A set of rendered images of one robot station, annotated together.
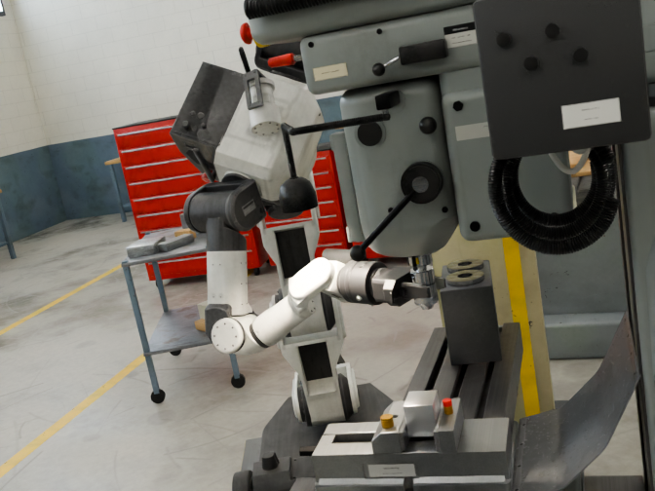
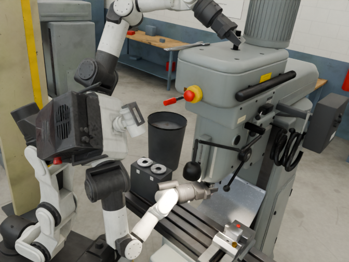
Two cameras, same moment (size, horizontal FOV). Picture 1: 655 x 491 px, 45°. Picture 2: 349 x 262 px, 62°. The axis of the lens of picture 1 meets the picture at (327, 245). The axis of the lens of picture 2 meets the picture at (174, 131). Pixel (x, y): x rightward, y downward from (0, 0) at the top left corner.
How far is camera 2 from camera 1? 1.65 m
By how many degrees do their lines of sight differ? 67
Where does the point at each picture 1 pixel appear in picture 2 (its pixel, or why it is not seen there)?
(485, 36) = (334, 118)
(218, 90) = (88, 109)
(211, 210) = (115, 187)
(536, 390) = not seen: hidden behind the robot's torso
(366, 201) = (225, 166)
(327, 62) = (241, 115)
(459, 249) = (17, 136)
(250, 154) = (117, 147)
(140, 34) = not seen: outside the picture
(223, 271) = (124, 217)
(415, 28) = (262, 99)
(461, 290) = (165, 176)
